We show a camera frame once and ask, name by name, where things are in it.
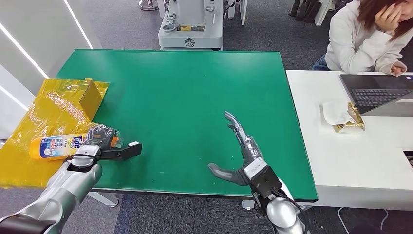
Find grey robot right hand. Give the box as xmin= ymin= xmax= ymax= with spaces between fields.
xmin=207 ymin=111 xmax=268 ymax=187

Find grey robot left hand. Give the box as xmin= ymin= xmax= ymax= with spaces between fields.
xmin=83 ymin=124 xmax=121 ymax=151

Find orange detergent bottle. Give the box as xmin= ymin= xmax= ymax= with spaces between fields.
xmin=29 ymin=133 xmax=122 ymax=162

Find white table foot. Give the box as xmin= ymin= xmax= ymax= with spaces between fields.
xmin=242 ymin=199 xmax=259 ymax=212
xmin=87 ymin=191 xmax=119 ymax=208

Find yellow taped cardboard box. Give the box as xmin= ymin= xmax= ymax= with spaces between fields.
xmin=0 ymin=77 xmax=110 ymax=190

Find white paper tissue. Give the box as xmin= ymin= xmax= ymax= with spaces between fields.
xmin=321 ymin=100 xmax=356 ymax=127

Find white desk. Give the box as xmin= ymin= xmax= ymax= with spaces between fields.
xmin=285 ymin=69 xmax=413 ymax=212

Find gold foil wrapper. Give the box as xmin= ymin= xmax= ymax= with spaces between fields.
xmin=334 ymin=102 xmax=366 ymax=134

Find light grey machine stand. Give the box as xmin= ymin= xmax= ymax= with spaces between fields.
xmin=157 ymin=0 xmax=224 ymax=51

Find white furniture leg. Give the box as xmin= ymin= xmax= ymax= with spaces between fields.
xmin=225 ymin=0 xmax=248 ymax=26

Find dark grey laptop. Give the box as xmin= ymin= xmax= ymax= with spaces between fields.
xmin=339 ymin=73 xmax=413 ymax=117

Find person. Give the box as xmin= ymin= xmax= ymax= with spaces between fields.
xmin=312 ymin=0 xmax=413 ymax=77

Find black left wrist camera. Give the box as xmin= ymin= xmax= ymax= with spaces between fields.
xmin=96 ymin=141 xmax=143 ymax=161

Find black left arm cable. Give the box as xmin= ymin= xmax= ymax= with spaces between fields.
xmin=62 ymin=153 xmax=101 ymax=166

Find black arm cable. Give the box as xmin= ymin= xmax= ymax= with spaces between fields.
xmin=272 ymin=190 xmax=309 ymax=228
xmin=62 ymin=153 xmax=101 ymax=166

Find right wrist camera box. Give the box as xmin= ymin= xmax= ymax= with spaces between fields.
xmin=244 ymin=157 xmax=282 ymax=199

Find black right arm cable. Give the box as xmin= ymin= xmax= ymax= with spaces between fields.
xmin=272 ymin=190 xmax=309 ymax=228

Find chrome post base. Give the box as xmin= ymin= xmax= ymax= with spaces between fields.
xmin=138 ymin=0 xmax=159 ymax=11

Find white floor cable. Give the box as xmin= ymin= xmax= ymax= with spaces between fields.
xmin=337 ymin=206 xmax=390 ymax=234

